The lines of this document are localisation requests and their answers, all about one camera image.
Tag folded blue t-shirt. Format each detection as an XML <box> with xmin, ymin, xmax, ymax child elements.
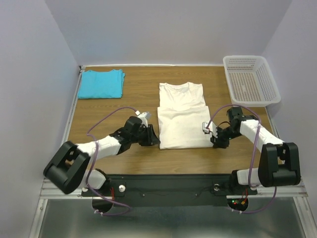
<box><xmin>78</xmin><ymin>69</ymin><xmax>125</xmax><ymax>99</ymax></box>

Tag white t-shirt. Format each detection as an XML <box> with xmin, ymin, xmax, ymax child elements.
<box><xmin>157</xmin><ymin>82</ymin><xmax>212</xmax><ymax>150</ymax></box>

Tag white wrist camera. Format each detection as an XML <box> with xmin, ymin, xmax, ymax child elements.
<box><xmin>202</xmin><ymin>121</ymin><xmax>217</xmax><ymax>137</ymax></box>
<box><xmin>135</xmin><ymin>110</ymin><xmax>152</xmax><ymax>127</ymax></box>

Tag white plastic basket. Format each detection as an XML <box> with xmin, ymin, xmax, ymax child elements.
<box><xmin>223</xmin><ymin>56</ymin><xmax>281</xmax><ymax>108</ymax></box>

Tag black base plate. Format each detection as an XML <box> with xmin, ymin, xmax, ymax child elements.
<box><xmin>79</xmin><ymin>173</ymin><xmax>258</xmax><ymax>208</ymax></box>

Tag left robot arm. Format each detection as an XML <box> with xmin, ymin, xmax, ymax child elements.
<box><xmin>43</xmin><ymin>115</ymin><xmax>160</xmax><ymax>195</ymax></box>

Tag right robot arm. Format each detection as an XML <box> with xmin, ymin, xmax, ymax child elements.
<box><xmin>202</xmin><ymin>105</ymin><xmax>301</xmax><ymax>193</ymax></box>

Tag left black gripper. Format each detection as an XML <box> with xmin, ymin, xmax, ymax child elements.
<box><xmin>130</xmin><ymin>123</ymin><xmax>160</xmax><ymax>146</ymax></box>

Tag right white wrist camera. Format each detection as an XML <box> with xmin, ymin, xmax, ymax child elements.
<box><xmin>202</xmin><ymin>121</ymin><xmax>217</xmax><ymax>137</ymax></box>

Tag aluminium frame rail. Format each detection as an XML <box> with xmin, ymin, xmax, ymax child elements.
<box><xmin>39</xmin><ymin>66</ymin><xmax>305</xmax><ymax>238</ymax></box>

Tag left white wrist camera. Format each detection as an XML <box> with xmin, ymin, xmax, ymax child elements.
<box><xmin>135</xmin><ymin>110</ymin><xmax>152</xmax><ymax>127</ymax></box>

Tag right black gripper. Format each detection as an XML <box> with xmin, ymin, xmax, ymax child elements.
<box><xmin>210</xmin><ymin>125</ymin><xmax>241</xmax><ymax>149</ymax></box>

